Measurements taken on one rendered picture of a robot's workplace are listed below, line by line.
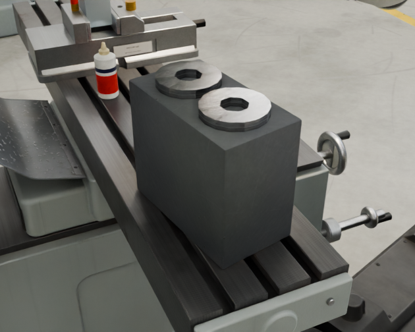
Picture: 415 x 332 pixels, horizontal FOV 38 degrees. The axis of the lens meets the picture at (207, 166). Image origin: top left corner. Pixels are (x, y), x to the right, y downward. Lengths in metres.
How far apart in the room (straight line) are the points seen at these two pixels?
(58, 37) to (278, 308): 0.77
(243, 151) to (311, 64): 2.96
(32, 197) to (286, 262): 0.52
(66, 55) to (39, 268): 0.43
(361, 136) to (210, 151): 2.31
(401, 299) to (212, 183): 0.70
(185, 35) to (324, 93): 2.06
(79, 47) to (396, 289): 0.83
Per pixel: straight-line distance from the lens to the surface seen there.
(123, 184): 0.96
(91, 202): 1.15
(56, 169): 1.12
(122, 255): 1.26
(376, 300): 1.33
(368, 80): 3.54
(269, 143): 0.73
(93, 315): 1.36
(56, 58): 1.28
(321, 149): 1.62
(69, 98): 1.21
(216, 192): 0.73
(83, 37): 1.27
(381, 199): 2.60
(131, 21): 1.29
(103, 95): 1.19
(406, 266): 1.42
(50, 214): 1.16
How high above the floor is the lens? 1.53
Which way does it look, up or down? 35 degrees down
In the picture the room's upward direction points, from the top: straight up
